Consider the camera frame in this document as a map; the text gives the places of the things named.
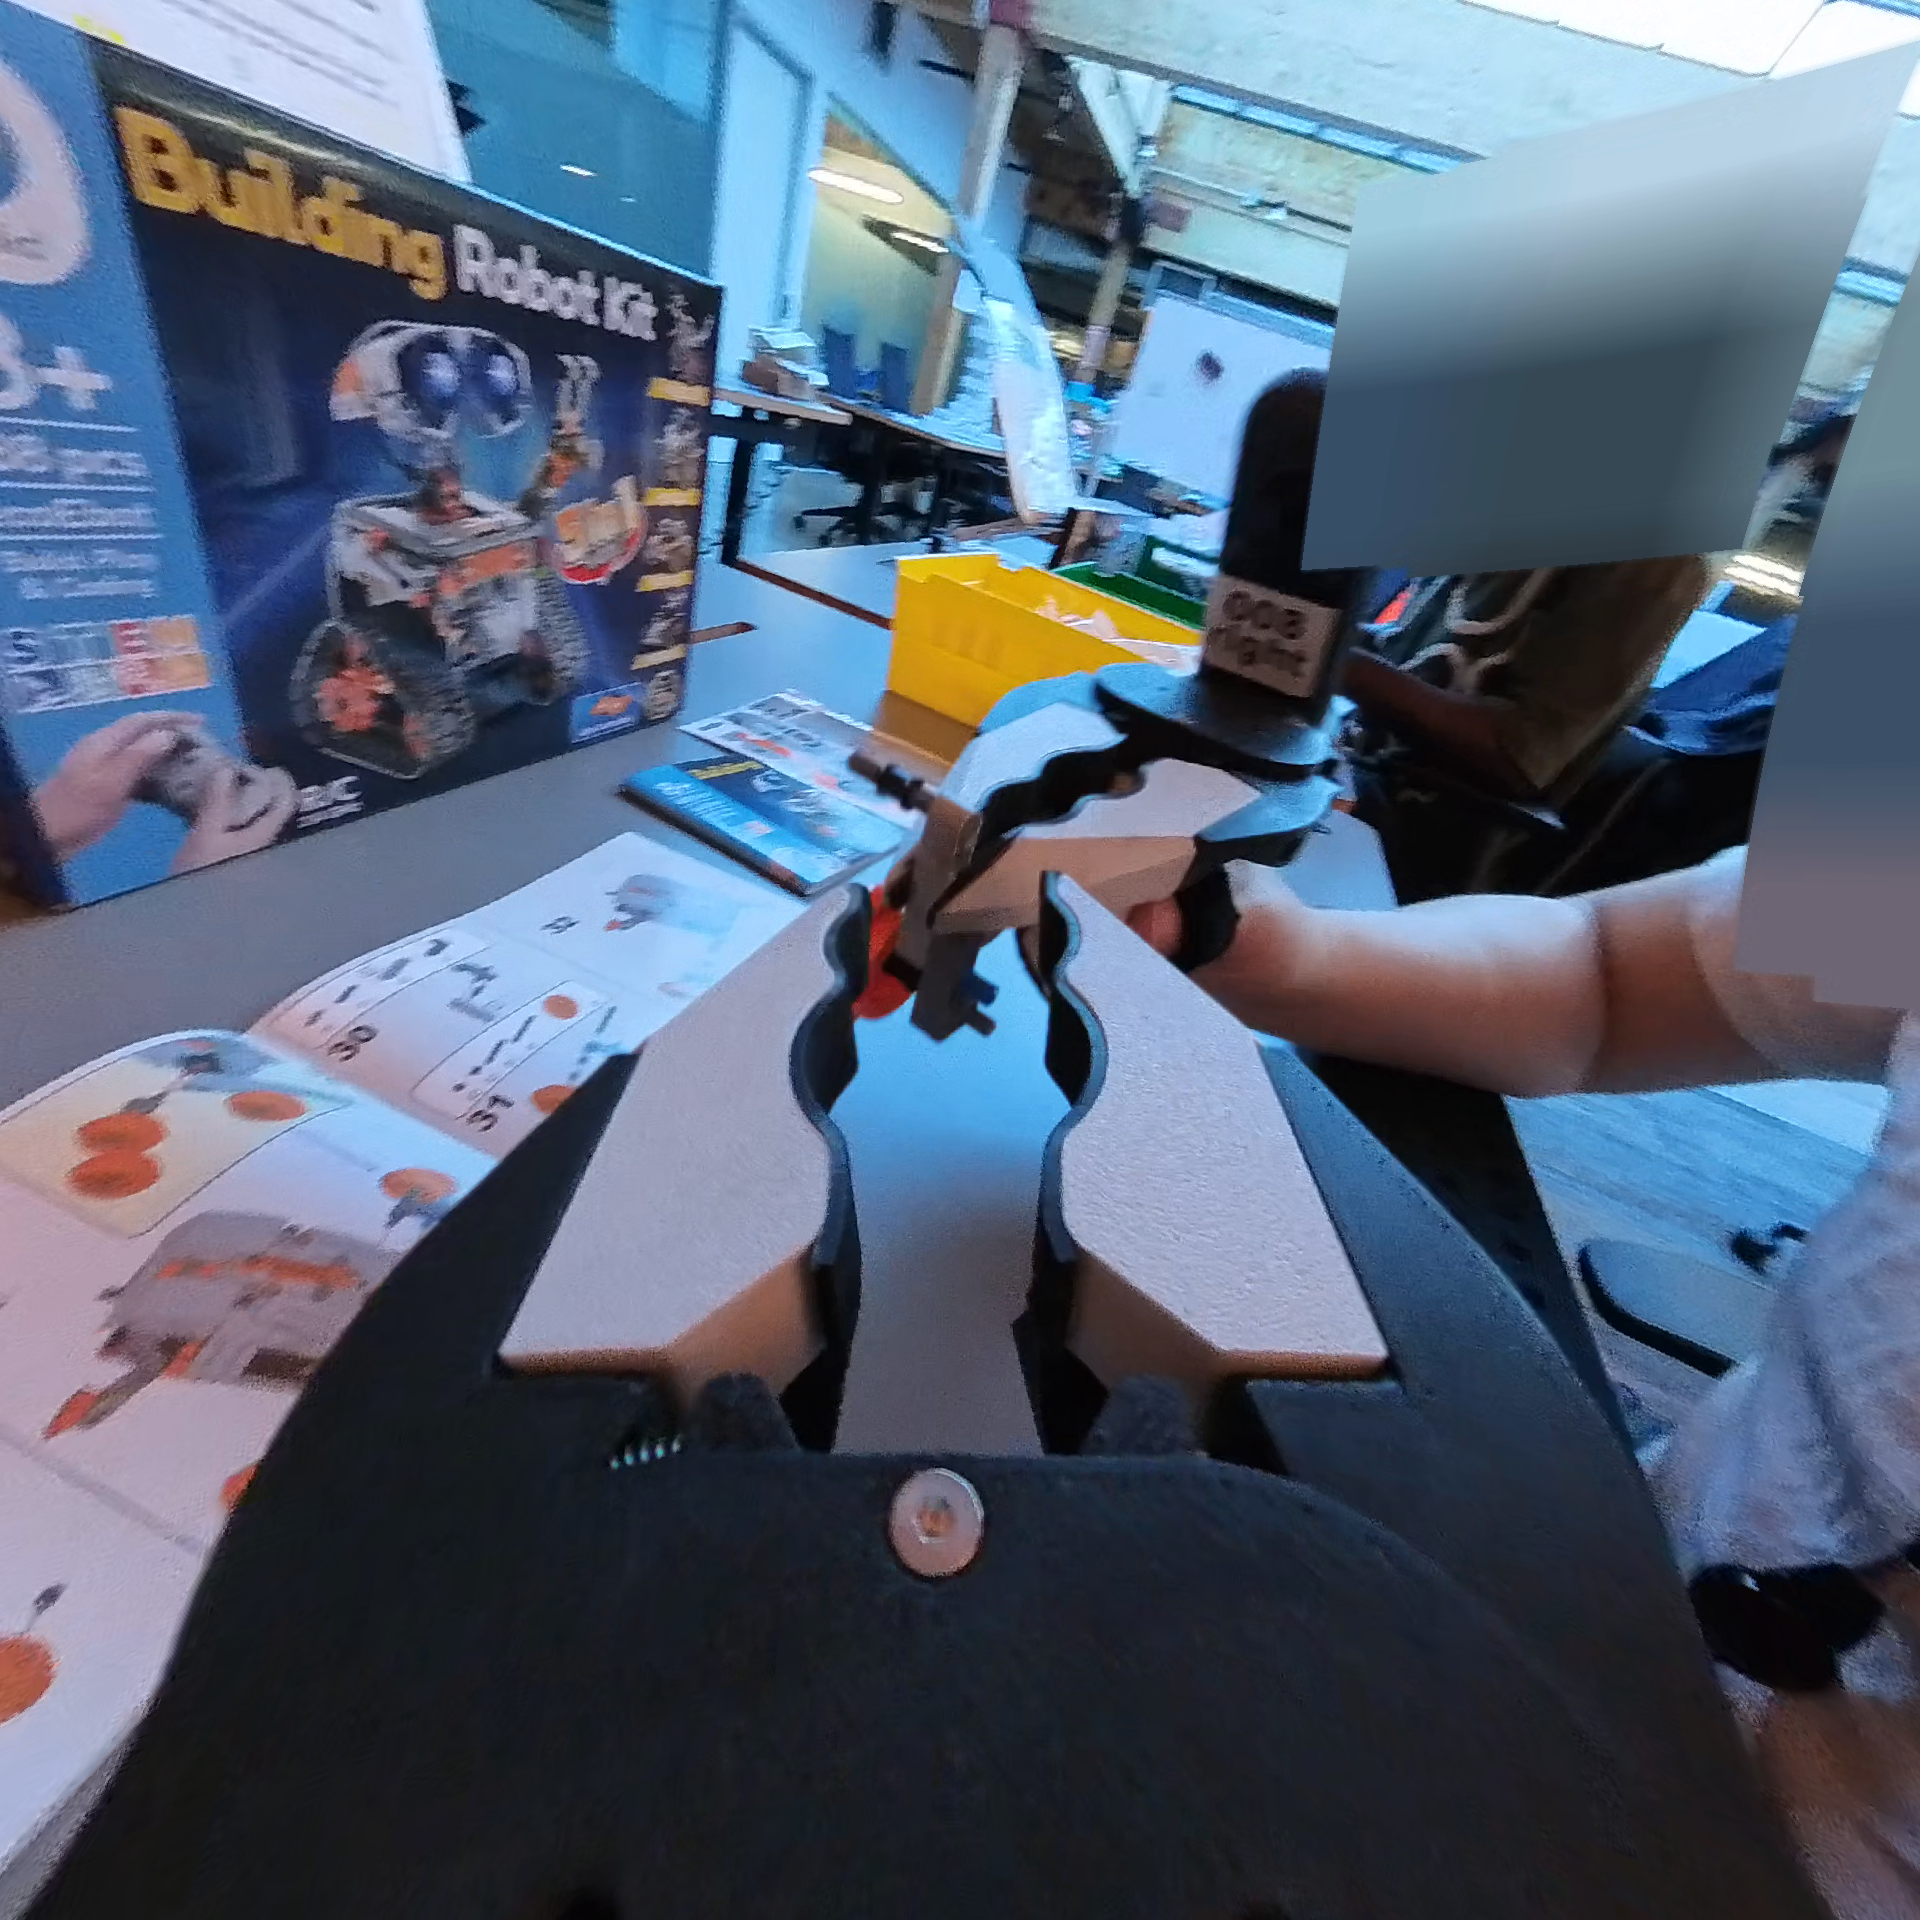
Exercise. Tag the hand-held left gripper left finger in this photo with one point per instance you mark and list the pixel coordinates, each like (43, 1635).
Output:
(673, 1198)

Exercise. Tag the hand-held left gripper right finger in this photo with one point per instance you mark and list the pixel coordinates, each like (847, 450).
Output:
(1215, 1198)

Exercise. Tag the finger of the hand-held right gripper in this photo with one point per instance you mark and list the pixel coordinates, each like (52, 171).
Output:
(1109, 845)
(1034, 740)

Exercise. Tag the black connector pin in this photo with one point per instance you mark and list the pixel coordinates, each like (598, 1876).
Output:
(886, 781)

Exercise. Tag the person's right forearm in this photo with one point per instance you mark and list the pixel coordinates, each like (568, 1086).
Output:
(1502, 979)

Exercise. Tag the grey desk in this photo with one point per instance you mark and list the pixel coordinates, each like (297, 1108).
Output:
(451, 899)

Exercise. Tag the person's right hand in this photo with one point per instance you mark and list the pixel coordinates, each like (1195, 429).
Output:
(1276, 959)

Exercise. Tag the yellow storage bin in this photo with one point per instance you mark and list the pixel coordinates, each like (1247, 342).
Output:
(961, 646)

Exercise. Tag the clear plastic bag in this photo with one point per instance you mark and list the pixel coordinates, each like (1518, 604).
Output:
(1116, 625)

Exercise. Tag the green storage bin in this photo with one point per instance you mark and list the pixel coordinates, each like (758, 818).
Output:
(1139, 589)

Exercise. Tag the sticker sheet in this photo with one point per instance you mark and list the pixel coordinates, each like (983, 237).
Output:
(792, 740)

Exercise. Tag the blue booklet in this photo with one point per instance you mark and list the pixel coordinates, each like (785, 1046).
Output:
(751, 818)

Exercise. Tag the black office chair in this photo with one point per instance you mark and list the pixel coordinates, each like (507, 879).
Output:
(1682, 1292)

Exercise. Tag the white instruction booklet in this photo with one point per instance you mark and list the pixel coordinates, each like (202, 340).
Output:
(149, 1501)

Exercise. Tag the blue robot kit box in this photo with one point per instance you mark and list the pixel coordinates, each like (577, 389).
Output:
(451, 450)

